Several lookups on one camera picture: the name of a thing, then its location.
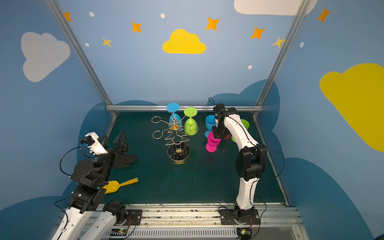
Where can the green circuit board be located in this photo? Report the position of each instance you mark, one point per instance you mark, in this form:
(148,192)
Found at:
(243,234)
(118,233)

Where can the pink wine glass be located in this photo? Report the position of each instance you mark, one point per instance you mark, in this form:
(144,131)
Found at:
(212,142)

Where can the right green circuit board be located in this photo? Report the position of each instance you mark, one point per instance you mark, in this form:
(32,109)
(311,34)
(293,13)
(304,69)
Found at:
(243,234)

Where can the aluminium corner post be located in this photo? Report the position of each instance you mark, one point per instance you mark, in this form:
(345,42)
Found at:
(290,37)
(64,24)

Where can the black glove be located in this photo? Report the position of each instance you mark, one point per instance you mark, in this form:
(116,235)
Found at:
(122,161)

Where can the left green circuit board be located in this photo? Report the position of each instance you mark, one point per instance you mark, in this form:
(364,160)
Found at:
(118,233)

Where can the yellow plastic scoop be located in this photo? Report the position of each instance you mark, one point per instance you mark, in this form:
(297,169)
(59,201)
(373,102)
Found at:
(113,186)

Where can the right side aluminium floor rail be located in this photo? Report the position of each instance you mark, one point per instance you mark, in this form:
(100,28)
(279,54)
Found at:
(270,188)

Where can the green wine glass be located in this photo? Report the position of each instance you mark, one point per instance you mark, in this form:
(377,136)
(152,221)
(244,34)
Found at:
(246,124)
(191,127)

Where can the left aluminium corner post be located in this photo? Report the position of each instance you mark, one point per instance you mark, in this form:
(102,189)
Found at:
(64,24)

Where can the right aluminium corner post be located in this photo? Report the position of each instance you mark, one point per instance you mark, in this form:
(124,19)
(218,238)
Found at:
(290,37)

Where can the gold wire glass rack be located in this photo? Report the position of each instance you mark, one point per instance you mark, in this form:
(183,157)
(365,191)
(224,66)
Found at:
(178,148)

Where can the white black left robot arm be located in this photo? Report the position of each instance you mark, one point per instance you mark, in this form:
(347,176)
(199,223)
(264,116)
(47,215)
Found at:
(92,177)

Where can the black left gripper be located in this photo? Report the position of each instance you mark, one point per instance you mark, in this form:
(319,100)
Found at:
(113,154)

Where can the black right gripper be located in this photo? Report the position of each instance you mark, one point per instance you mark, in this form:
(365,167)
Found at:
(217,132)

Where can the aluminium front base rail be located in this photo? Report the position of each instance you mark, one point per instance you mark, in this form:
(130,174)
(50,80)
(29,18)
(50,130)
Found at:
(195,221)

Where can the blue wine glass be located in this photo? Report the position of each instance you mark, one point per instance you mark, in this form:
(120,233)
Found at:
(174,115)
(210,123)

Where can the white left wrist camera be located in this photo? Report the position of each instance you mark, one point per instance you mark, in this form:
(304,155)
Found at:
(91,142)

